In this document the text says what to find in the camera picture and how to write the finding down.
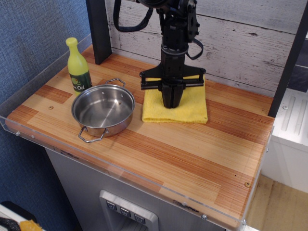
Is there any black and yellow object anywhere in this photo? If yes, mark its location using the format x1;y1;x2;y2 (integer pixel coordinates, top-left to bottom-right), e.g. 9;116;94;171
0;201;44;231

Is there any stainless steel pot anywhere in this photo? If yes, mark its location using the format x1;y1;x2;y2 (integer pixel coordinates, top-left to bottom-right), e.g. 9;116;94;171
71;78;135;143

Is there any yellow cloth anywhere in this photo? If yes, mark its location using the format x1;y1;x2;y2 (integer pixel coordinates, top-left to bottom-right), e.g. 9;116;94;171
142;85;208;124

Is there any clear acrylic table guard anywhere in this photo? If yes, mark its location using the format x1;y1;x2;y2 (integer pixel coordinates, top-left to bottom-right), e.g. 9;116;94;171
6;47;273;231

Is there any black frame post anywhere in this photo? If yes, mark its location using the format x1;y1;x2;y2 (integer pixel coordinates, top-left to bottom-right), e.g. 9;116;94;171
268;3;308;118
86;0;112;64

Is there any black left frame post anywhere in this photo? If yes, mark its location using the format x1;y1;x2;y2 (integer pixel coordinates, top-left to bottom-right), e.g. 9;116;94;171
86;0;112;64

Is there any white toy sink unit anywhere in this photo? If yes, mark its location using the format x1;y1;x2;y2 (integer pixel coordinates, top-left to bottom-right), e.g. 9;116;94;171
261;89;308;193

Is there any yellow olive oil bottle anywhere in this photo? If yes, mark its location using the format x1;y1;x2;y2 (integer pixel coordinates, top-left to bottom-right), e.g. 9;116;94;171
65;37;92;95

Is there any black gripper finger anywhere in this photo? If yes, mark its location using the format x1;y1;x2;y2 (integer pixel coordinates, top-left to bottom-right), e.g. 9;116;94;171
161;83;173;108
172;83;185;108

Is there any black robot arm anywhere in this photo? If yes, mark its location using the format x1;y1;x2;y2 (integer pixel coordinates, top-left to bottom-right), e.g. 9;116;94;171
140;0;206;108

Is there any black right frame post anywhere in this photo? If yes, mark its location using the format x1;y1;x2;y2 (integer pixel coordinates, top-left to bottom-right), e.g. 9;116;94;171
268;3;308;118

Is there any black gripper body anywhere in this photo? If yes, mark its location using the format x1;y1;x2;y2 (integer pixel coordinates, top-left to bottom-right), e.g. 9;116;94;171
140;49;205;91

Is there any grey toy fridge cabinet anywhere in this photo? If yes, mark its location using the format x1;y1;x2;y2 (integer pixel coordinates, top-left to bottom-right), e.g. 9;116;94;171
47;150;223;231

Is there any black braided cable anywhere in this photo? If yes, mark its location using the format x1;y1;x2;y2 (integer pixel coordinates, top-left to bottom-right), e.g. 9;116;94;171
113;0;204;61

